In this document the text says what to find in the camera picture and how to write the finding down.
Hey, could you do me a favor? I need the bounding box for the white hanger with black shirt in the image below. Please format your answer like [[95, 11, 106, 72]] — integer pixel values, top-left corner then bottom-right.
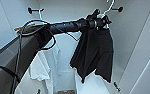
[[98, 0, 116, 22]]

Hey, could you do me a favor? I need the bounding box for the black t-shirt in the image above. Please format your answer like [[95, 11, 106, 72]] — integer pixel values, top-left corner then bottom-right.
[[69, 13, 115, 85]]

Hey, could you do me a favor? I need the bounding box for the white wardrobe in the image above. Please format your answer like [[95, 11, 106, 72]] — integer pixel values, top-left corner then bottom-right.
[[0, 0, 150, 94]]

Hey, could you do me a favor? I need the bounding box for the white inner shelf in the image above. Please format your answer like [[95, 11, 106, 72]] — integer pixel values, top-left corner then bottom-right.
[[73, 71, 112, 94]]

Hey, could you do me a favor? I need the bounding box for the white t-shirt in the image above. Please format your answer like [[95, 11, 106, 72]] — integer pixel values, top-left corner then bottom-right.
[[27, 42, 61, 83]]

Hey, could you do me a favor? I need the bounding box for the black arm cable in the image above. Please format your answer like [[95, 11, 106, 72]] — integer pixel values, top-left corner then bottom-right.
[[13, 19, 79, 52]]

